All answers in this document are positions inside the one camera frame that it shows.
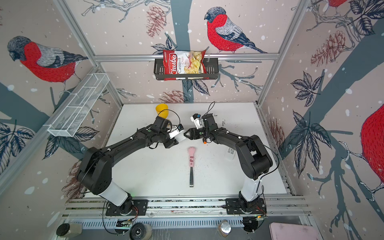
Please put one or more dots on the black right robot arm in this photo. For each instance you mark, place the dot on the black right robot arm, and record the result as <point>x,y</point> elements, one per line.
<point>253,156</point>

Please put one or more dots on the white remote control with buttons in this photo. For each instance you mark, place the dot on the white remote control with buttons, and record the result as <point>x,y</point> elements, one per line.
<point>230,154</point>

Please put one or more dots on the red cassava chips bag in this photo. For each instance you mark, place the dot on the red cassava chips bag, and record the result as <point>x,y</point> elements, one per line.
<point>183,62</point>

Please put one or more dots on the white wire mesh shelf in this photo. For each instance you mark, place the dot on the white wire mesh shelf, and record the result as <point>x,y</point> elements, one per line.
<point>81,102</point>

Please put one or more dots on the grey cylinder with black cap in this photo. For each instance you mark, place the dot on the grey cylinder with black cap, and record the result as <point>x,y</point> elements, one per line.
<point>69,230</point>

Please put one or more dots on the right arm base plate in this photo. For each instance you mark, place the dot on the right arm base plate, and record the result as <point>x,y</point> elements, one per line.
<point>239,206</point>

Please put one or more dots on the yellow plastic goblet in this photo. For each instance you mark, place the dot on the yellow plastic goblet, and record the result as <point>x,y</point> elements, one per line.
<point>162,110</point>

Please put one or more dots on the white AC remote with display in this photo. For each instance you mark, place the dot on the white AC remote with display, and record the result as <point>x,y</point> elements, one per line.
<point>180,137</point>

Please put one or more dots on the silver metal can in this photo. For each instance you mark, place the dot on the silver metal can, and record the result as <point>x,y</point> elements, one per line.
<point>224,228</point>

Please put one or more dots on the pink pad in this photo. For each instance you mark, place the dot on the pink pad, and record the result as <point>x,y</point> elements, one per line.
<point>282,231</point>

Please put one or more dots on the black wall basket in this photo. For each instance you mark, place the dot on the black wall basket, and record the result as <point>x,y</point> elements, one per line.
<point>211,68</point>

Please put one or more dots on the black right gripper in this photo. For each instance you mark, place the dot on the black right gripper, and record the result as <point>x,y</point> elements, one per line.
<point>191,131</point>

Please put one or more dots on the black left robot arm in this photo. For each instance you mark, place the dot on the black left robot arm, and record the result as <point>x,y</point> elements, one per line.
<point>95,171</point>

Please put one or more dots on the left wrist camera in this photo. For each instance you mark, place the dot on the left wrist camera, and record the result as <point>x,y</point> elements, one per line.
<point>175,131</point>

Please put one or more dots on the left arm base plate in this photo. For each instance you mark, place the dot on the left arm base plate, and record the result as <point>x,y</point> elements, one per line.
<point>141,207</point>

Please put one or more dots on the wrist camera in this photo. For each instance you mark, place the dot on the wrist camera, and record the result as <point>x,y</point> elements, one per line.
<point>175,131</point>
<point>196,119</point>

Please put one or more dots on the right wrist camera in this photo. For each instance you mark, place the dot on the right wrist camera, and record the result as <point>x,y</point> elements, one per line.
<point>196,119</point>

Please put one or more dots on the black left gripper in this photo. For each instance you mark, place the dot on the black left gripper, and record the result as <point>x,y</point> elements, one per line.
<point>172,142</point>

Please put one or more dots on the aluminium mounting rail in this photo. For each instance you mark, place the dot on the aluminium mounting rail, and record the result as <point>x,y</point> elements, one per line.
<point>167,213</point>

